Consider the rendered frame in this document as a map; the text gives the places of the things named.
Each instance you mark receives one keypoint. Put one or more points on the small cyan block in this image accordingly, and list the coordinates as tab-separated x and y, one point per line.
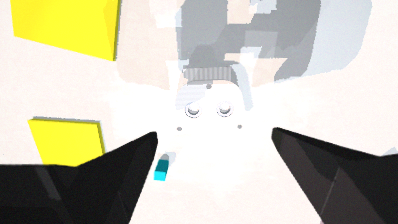
161	170

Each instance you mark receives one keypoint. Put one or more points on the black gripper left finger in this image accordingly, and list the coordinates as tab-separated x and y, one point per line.
104	190

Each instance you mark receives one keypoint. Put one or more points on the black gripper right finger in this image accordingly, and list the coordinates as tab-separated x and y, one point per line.
344	185

